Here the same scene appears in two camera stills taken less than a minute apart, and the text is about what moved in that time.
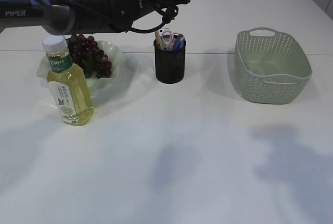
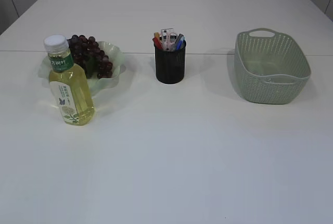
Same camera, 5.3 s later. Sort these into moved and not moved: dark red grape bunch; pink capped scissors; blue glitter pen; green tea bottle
Moved: blue glitter pen
Not moved: pink capped scissors; green tea bottle; dark red grape bunch
